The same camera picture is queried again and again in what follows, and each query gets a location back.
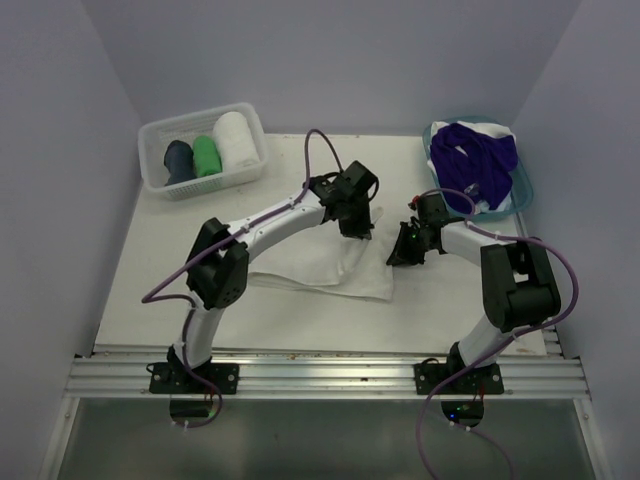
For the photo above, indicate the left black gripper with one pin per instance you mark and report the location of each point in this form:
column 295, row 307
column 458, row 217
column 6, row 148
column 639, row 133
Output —
column 362, row 228

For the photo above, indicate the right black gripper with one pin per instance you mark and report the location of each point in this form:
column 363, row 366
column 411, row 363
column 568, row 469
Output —
column 401, row 256

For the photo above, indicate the white towel pile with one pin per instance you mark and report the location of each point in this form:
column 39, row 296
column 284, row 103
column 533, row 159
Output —
column 320, row 259

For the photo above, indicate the dark blue towel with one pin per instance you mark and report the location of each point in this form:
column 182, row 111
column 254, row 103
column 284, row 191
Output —
column 179, row 162

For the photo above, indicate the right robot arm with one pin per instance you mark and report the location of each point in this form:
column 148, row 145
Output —
column 519, row 289

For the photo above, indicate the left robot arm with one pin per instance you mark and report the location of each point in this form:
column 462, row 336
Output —
column 218, row 264

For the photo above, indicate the purple towel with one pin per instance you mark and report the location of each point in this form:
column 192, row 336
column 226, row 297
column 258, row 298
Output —
column 470, row 160

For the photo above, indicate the teal plastic basin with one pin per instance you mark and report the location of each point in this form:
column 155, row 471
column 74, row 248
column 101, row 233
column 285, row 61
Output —
column 521, row 194

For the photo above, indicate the white rolled towel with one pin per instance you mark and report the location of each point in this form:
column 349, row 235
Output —
column 233, row 139

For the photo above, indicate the green rolled towel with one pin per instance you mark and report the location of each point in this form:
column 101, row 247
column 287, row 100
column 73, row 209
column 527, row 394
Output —
column 206, row 157

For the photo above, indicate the white plastic basket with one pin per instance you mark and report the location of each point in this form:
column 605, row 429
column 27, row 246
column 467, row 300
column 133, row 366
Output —
column 153, row 139

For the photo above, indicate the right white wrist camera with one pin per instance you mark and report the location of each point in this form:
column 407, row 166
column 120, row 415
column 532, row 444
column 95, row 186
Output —
column 413, row 204

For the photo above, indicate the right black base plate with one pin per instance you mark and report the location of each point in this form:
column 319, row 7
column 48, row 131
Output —
column 429, row 373

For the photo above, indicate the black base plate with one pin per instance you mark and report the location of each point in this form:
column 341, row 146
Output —
column 224, row 376
column 429, row 373

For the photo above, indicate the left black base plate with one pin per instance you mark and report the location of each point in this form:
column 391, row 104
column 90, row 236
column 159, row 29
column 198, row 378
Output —
column 224, row 376

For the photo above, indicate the aluminium mounting rail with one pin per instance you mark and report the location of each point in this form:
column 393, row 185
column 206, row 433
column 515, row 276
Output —
column 328, row 375

